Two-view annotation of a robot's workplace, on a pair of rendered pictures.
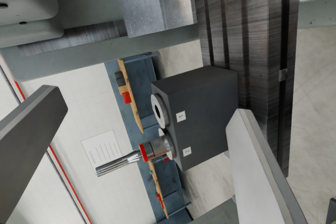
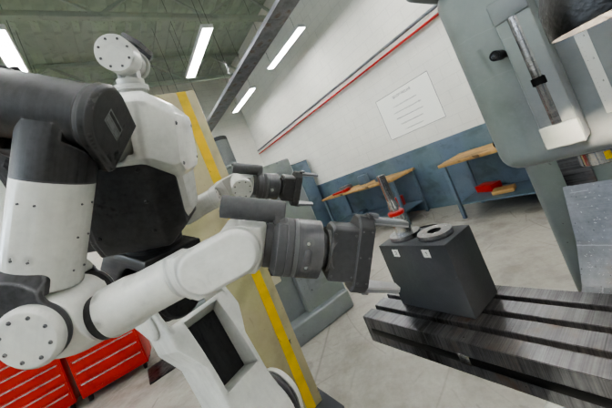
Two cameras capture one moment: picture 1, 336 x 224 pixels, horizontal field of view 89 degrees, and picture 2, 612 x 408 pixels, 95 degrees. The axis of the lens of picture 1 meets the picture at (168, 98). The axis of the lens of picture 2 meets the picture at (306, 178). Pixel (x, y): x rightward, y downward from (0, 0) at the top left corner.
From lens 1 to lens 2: 41 cm
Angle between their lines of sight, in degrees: 38
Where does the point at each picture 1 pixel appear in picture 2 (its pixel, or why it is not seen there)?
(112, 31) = (571, 165)
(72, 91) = not seen: hidden behind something
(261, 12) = (526, 353)
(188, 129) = (415, 258)
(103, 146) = (418, 106)
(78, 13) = not seen: hidden behind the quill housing
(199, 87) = (454, 276)
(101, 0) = not seen: outside the picture
